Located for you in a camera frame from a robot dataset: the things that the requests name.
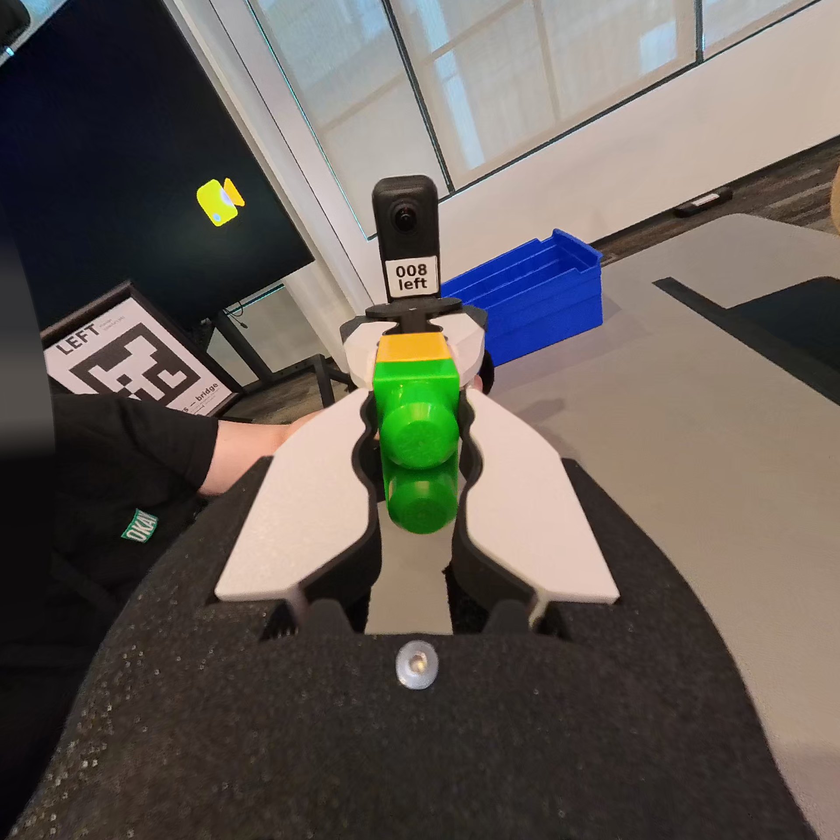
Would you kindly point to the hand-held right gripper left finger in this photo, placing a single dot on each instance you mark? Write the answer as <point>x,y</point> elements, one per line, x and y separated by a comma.
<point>302,512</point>

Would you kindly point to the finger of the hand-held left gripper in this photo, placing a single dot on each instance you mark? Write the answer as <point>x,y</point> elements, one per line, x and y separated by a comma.
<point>361,354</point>
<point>469,354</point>

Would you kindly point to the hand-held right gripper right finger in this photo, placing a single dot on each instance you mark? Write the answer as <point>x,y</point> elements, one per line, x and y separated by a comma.
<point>531,518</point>

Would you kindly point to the orange toy block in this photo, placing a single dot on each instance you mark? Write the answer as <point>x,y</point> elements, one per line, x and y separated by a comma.
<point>413,348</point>

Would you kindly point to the green two-stud toy block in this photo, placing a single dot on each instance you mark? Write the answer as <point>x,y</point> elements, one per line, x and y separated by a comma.
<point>413,407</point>

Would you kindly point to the blue plastic bin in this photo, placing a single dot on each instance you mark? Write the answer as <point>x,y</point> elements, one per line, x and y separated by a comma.
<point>531,302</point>

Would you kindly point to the grey desk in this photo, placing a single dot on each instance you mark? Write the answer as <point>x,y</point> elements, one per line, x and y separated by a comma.
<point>656,459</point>

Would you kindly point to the black monitor stand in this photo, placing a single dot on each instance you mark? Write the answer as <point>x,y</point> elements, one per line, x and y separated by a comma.
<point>262,354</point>

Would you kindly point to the white framed window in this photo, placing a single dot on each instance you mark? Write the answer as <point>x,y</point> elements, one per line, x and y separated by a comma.
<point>525,79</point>

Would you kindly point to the framed marker sign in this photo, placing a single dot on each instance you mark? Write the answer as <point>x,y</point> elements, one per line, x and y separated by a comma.
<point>131,367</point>

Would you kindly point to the small black floor device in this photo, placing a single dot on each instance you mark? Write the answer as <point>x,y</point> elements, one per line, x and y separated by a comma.
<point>703,202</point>

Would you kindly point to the black monitor screen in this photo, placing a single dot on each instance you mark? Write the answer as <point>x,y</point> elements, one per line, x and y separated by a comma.
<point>118,164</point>

